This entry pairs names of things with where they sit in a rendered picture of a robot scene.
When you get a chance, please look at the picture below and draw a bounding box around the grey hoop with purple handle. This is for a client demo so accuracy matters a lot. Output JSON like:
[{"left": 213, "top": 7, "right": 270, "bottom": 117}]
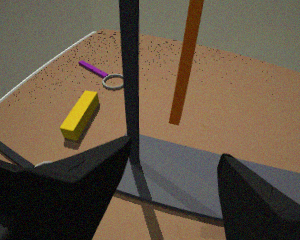
[{"left": 79, "top": 60, "right": 123, "bottom": 89}]

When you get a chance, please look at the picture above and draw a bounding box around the yellow rectangular bar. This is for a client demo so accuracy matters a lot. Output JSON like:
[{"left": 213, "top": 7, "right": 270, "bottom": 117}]
[{"left": 61, "top": 91, "right": 99, "bottom": 140}]

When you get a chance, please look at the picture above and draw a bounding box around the orange bar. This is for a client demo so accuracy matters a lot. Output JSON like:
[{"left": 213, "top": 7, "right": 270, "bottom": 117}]
[{"left": 169, "top": 0, "right": 203, "bottom": 125}]

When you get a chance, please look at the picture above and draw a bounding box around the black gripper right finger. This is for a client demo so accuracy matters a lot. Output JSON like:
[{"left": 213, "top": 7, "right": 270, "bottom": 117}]
[{"left": 217, "top": 153, "right": 300, "bottom": 240}]

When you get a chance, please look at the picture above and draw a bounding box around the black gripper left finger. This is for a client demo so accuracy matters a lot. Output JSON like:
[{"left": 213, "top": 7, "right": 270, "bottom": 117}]
[{"left": 0, "top": 136, "right": 131, "bottom": 240}]

